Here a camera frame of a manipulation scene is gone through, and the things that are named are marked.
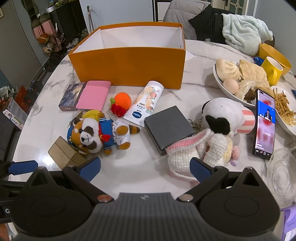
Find white lotion tube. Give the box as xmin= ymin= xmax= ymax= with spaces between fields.
xmin=123 ymin=80 xmax=164 ymax=127

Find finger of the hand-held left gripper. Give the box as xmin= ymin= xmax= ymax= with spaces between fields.
xmin=0 ymin=160 xmax=38 ymax=178

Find grey round tin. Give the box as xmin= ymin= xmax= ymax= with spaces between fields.
xmin=45 ymin=4 xmax=61 ymax=13

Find black jacket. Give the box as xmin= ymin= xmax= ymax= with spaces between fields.
xmin=188 ymin=5 xmax=229 ymax=45

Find black cabinet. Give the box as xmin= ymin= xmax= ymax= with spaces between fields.
xmin=45 ymin=1 xmax=90 ymax=44

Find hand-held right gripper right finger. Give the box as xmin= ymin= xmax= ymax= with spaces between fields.
xmin=177 ymin=157 xmax=262 ymax=204

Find yellow bowl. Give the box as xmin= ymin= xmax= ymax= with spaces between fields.
xmin=258 ymin=42 xmax=292 ymax=76

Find flatbread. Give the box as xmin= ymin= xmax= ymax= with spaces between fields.
xmin=239 ymin=60 xmax=274 ymax=98

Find dark grey square box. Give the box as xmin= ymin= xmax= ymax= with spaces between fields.
xmin=144 ymin=105 xmax=196 ymax=156

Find shredded potato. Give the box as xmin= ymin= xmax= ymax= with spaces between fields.
xmin=273 ymin=89 xmax=296 ymax=127

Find crocheted orange fruit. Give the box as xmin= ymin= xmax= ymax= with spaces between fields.
xmin=110 ymin=92 xmax=132 ymax=117

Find crocheted white bunny bag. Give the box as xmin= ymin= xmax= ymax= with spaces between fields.
xmin=166 ymin=128 xmax=241 ymax=183

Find yellow mug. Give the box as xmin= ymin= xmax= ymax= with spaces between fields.
xmin=261 ymin=56 xmax=284 ymax=86

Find patterned ball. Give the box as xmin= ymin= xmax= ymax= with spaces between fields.
xmin=43 ymin=42 xmax=55 ymax=55

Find brown cardboard blocks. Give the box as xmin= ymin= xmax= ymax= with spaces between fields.
xmin=48 ymin=136 xmax=88 ymax=169

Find orange cardboard box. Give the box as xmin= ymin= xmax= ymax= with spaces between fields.
xmin=68 ymin=22 xmax=186 ymax=90

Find orange floor carton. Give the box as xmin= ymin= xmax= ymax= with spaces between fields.
xmin=14 ymin=86 xmax=29 ymax=108

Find white dog plush toy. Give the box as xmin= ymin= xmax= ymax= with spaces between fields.
xmin=187 ymin=97 xmax=256 ymax=141

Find red panda plush toy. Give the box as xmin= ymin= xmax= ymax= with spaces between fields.
xmin=67 ymin=110 xmax=141 ymax=155

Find steamed bun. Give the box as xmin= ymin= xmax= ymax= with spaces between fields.
xmin=216 ymin=58 xmax=242 ymax=81

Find black smartphone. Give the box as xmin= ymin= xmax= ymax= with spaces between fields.
xmin=252 ymin=88 xmax=277 ymax=160

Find purple packet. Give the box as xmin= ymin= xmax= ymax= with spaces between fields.
xmin=279 ymin=204 xmax=296 ymax=241

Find white plate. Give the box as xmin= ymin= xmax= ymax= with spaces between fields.
xmin=270 ymin=86 xmax=296 ymax=136

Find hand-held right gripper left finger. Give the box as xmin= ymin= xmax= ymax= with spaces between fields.
xmin=28 ymin=157 xmax=114 ymax=204

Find black dumbbell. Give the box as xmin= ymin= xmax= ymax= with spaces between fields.
xmin=22 ymin=89 xmax=38 ymax=106

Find illustrated card box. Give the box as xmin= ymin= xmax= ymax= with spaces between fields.
xmin=58 ymin=82 xmax=86 ymax=112

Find light blue fleece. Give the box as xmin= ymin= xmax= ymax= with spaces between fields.
xmin=222 ymin=13 xmax=274 ymax=56

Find wavy wall mirror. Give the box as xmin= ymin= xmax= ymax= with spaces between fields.
xmin=20 ymin=0 xmax=43 ymax=18

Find clear glass dish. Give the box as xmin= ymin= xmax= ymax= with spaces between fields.
xmin=266 ymin=148 xmax=296 ymax=208

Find white printed carton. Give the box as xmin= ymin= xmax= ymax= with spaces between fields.
xmin=3 ymin=97 xmax=28 ymax=130

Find orange basketball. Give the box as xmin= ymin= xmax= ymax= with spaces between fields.
xmin=37 ymin=33 xmax=50 ymax=44

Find white food bowl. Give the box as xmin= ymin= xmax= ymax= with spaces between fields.
xmin=213 ymin=62 xmax=259 ymax=107

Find black barbell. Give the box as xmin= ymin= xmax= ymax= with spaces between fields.
xmin=31 ymin=53 xmax=61 ymax=93

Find brown egg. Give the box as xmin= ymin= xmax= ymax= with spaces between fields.
xmin=223 ymin=78 xmax=239 ymax=94

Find white crumpled bag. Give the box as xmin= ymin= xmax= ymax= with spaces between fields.
xmin=0 ymin=86 xmax=14 ymax=98

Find small pleated bun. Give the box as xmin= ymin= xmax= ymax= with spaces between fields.
xmin=238 ymin=79 xmax=257 ymax=100

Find pink snap wallet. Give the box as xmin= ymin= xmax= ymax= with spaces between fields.
xmin=76 ymin=80 xmax=111 ymax=112

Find pink yoga block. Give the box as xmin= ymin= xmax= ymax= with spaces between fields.
xmin=42 ymin=20 xmax=54 ymax=35

